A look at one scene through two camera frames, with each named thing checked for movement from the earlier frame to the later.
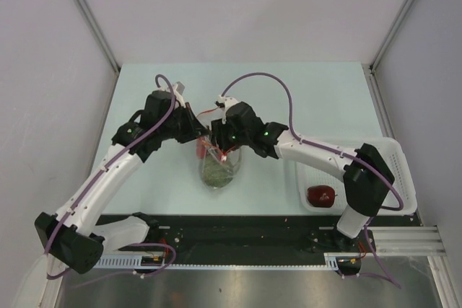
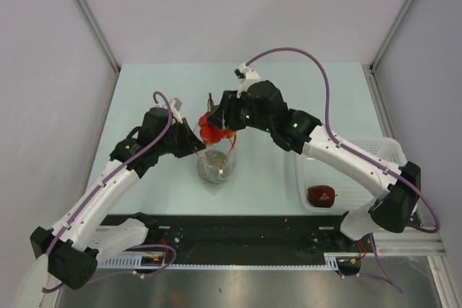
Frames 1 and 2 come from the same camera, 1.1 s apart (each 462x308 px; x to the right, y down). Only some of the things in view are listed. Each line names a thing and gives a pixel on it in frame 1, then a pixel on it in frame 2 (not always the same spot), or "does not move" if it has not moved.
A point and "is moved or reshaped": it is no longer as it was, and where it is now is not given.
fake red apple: [320, 195] does not move
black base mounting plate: [262, 240] does not move
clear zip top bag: [218, 166] is moved or reshaped
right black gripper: [219, 134] to [227, 110]
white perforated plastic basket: [401, 199] does not move
